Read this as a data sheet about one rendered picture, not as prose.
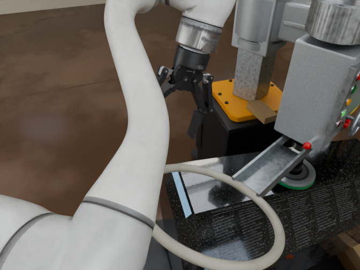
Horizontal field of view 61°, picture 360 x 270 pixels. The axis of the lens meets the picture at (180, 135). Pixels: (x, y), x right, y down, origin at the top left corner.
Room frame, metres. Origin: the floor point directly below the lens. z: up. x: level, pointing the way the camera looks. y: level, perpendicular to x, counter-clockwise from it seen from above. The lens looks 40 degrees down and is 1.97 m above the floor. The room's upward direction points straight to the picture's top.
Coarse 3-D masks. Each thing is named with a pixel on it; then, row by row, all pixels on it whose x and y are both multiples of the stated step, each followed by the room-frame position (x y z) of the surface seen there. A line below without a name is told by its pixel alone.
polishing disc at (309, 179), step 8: (304, 160) 1.12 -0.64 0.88; (304, 168) 1.06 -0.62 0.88; (312, 168) 1.06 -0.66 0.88; (288, 176) 1.01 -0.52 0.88; (296, 176) 1.01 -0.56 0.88; (304, 176) 1.01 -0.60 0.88; (312, 176) 1.01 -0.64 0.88; (288, 184) 0.96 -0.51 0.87; (296, 184) 0.96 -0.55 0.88; (304, 184) 0.96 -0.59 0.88
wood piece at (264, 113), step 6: (252, 102) 1.73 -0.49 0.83; (258, 102) 1.73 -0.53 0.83; (246, 108) 1.72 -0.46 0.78; (252, 108) 1.67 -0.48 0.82; (258, 108) 1.66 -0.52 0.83; (264, 108) 1.66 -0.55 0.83; (270, 108) 1.66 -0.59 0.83; (258, 114) 1.61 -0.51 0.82; (264, 114) 1.59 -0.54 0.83; (270, 114) 1.59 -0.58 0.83; (276, 114) 1.59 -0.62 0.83; (264, 120) 1.55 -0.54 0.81; (270, 120) 1.57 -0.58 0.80
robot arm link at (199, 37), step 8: (184, 24) 0.62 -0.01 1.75; (192, 24) 0.60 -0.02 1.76; (200, 24) 0.60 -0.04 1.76; (184, 32) 0.61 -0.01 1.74; (192, 32) 0.60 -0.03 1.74; (200, 32) 0.59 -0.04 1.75; (208, 32) 0.60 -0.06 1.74; (216, 32) 0.61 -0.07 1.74; (176, 40) 0.62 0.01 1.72; (184, 40) 0.60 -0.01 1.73; (192, 40) 0.59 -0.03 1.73; (200, 40) 0.59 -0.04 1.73; (208, 40) 0.60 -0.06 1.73; (216, 40) 0.61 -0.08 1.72; (184, 48) 0.61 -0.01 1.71; (192, 48) 0.59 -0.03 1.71; (200, 48) 0.59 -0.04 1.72; (208, 48) 0.60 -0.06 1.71
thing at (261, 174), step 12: (276, 144) 0.98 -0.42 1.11; (264, 156) 0.92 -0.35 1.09; (276, 156) 0.94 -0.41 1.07; (288, 156) 0.95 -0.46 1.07; (300, 156) 0.90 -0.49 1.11; (252, 168) 0.86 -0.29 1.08; (264, 168) 0.87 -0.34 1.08; (276, 168) 0.87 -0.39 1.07; (288, 168) 0.84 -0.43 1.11; (240, 180) 0.80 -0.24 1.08; (252, 180) 0.81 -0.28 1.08; (264, 180) 0.81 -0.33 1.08; (276, 180) 0.78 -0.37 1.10; (264, 192) 0.72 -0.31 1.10
